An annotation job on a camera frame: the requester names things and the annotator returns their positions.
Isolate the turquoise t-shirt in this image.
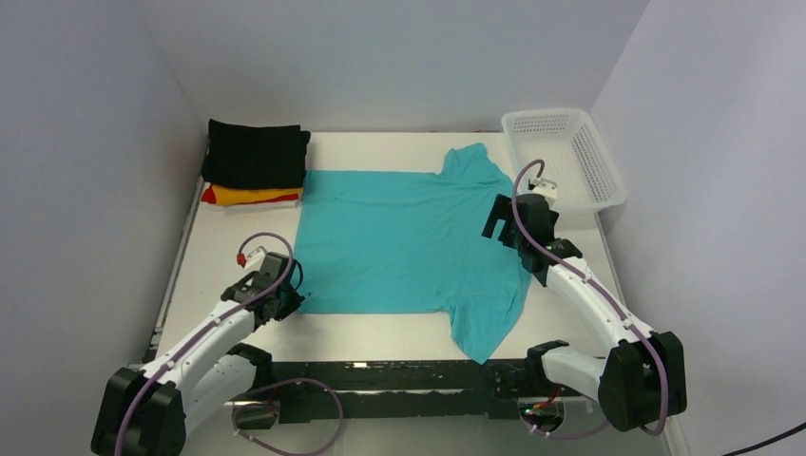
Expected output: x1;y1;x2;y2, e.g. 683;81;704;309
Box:
294;143;530;363

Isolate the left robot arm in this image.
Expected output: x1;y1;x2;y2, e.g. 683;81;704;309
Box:
90;253;304;455

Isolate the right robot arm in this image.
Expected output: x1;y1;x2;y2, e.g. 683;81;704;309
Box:
482;194;687;431

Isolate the white plastic basket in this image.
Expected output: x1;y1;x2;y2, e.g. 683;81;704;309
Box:
501;108;627;215

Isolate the folded yellow t-shirt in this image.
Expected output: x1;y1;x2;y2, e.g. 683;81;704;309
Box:
209;183;305;208

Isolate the folded red t-shirt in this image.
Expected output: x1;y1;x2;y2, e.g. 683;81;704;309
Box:
201;187;299;206

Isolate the folded black t-shirt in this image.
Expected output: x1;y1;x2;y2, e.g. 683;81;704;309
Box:
201;119;311;190

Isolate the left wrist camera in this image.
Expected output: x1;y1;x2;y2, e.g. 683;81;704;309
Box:
236;246;268;270

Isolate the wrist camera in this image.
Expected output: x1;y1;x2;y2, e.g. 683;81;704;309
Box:
528;178;558;205
236;246;268;270

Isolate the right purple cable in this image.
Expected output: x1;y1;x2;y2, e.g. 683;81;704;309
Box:
510;160;669;441

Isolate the purple cable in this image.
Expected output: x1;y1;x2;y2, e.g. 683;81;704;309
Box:
510;160;669;441
113;233;344;456

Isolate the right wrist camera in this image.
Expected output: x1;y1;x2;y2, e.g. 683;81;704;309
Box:
528;178;558;205

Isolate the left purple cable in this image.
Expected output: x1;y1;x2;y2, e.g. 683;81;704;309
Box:
113;233;344;456

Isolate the aluminium frame rail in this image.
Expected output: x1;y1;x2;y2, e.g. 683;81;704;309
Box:
100;182;209;456

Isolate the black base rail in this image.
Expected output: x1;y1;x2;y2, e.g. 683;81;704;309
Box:
233;358;586;423

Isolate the black cable bottom right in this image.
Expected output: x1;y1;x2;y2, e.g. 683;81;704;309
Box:
722;421;806;456

